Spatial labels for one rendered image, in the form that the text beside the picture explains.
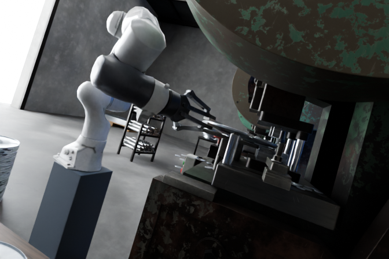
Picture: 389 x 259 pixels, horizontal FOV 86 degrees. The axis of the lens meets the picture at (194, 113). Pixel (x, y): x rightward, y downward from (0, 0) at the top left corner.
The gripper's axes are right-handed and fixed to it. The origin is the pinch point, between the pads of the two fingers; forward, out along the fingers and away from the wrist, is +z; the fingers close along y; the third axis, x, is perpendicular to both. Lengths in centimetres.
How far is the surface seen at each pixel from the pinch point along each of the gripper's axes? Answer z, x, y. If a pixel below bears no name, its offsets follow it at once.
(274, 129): 18.2, -10.3, 5.9
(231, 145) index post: -0.9, -11.6, -4.7
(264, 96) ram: 9.6, -8.6, 14.3
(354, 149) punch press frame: 18.8, -33.6, 5.3
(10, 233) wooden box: -39, 20, -49
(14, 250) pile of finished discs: -37, 11, -48
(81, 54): 2, 564, 84
